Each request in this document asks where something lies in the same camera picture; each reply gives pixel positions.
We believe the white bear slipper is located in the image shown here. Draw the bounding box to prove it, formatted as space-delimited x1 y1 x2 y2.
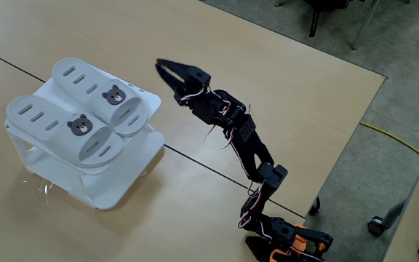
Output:
52 57 149 138
5 94 125 169

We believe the white two-tier box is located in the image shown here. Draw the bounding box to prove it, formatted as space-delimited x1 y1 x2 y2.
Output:
4 78 166 211

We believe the black chair base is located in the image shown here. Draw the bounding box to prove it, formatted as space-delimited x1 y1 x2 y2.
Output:
274 0 352 39

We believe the clear plastic film scrap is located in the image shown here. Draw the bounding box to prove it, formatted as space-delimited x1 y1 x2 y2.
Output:
22 177 56 205

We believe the black caster wheel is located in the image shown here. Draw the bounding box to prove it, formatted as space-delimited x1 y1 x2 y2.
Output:
308 196 322 215

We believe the grey metal table leg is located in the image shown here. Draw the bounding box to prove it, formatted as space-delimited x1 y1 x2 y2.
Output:
351 0 380 51

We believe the grey leg with caster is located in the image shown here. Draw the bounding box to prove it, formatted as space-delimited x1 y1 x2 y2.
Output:
367 198 409 237

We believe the yellow floor cable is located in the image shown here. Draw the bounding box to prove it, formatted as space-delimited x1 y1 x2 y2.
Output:
359 122 419 160

